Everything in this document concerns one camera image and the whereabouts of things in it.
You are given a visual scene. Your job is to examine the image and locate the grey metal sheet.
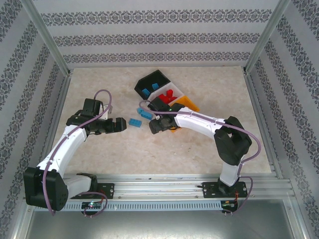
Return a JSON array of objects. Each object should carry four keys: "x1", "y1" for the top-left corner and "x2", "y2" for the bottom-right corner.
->
[{"x1": 14, "y1": 199, "x2": 307, "y2": 239}]

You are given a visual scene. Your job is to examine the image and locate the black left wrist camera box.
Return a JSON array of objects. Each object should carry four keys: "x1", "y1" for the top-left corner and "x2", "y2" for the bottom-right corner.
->
[{"x1": 82, "y1": 98, "x2": 112, "y2": 120}]

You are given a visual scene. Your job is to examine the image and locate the orange plastic bin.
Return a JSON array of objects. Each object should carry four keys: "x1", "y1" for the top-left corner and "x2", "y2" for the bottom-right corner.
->
[{"x1": 177, "y1": 96, "x2": 200, "y2": 112}]

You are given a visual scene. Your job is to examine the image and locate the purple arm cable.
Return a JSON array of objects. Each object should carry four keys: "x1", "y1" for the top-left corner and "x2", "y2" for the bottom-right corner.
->
[
  {"x1": 42, "y1": 89, "x2": 113, "y2": 218},
  {"x1": 138, "y1": 100, "x2": 262, "y2": 217}
]

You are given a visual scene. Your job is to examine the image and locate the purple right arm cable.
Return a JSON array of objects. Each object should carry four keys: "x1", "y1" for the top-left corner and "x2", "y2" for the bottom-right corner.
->
[{"x1": 138, "y1": 100, "x2": 262, "y2": 217}]

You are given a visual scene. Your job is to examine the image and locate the aluminium mounting rail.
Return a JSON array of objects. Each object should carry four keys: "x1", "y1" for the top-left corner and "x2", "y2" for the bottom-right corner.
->
[{"x1": 24, "y1": 174, "x2": 295, "y2": 202}]

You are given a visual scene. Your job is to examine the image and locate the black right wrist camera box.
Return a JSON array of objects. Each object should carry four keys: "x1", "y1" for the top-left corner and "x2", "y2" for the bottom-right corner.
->
[{"x1": 149, "y1": 96, "x2": 172, "y2": 113}]

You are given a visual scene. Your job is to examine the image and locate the small circuit board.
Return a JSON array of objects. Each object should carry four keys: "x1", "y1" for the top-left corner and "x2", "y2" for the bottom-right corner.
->
[
  {"x1": 221, "y1": 200, "x2": 239, "y2": 209},
  {"x1": 81, "y1": 202, "x2": 103, "y2": 210}
]

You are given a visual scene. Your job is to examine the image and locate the black plastic bin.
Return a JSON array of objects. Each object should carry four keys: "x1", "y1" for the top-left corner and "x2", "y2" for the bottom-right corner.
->
[{"x1": 134, "y1": 70, "x2": 171, "y2": 98}]

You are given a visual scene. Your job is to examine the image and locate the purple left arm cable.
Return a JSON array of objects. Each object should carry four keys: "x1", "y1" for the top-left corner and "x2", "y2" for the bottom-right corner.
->
[{"x1": 42, "y1": 89, "x2": 113, "y2": 218}]

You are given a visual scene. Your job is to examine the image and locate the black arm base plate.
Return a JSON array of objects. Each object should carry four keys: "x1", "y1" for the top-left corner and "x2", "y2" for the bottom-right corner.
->
[
  {"x1": 69, "y1": 183, "x2": 115, "y2": 200},
  {"x1": 201, "y1": 181, "x2": 247, "y2": 199}
]

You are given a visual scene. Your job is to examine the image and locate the aluminium frame corner post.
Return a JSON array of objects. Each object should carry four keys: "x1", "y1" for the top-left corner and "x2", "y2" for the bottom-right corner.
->
[
  {"x1": 243, "y1": 0, "x2": 292, "y2": 74},
  {"x1": 19, "y1": 0, "x2": 73, "y2": 77}
]

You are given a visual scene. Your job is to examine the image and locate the white plastic bin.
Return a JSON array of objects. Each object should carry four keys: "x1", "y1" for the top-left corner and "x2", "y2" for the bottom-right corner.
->
[{"x1": 149, "y1": 83, "x2": 185, "y2": 107}]

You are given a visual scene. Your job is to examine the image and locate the white slotted cable duct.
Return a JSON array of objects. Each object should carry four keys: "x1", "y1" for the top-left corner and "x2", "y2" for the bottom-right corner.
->
[{"x1": 33, "y1": 201, "x2": 222, "y2": 211}]

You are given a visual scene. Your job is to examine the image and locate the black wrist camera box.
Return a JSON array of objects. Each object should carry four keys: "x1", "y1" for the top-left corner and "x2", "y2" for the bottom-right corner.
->
[
  {"x1": 149, "y1": 96, "x2": 172, "y2": 113},
  {"x1": 82, "y1": 98, "x2": 112, "y2": 120}
]

